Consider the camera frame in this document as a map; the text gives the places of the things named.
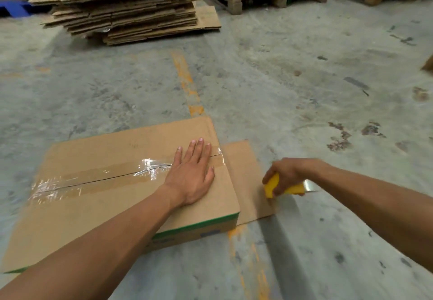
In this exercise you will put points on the person's left thumb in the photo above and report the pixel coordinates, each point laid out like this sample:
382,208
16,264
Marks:
211,176

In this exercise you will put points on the person's left hand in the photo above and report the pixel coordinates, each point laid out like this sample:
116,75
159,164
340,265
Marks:
189,181

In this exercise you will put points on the person's right hand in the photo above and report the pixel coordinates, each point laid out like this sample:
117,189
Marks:
291,171

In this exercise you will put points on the stack of flattened cardboard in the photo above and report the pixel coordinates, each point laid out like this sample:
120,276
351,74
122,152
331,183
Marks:
125,5

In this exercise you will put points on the blue plastic pallet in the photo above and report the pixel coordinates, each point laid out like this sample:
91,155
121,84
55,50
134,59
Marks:
13,8

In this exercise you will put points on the person's left little finger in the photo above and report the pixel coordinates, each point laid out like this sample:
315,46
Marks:
178,156

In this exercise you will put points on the person's right forearm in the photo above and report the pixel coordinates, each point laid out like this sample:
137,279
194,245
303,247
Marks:
379,205

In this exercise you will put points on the yellow utility knife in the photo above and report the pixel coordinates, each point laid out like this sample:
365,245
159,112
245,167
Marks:
269,190

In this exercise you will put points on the person's left forearm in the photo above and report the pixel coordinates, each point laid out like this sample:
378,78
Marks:
101,245

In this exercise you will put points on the flat cardboard sheet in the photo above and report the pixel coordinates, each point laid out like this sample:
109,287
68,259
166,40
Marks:
250,188

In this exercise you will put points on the person's right fingers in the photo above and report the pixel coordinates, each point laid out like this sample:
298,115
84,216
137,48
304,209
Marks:
275,184

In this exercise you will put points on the taped cardboard box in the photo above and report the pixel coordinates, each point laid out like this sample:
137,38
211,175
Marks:
101,195

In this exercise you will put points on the person's left middle finger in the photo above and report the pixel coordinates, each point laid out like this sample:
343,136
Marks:
199,149

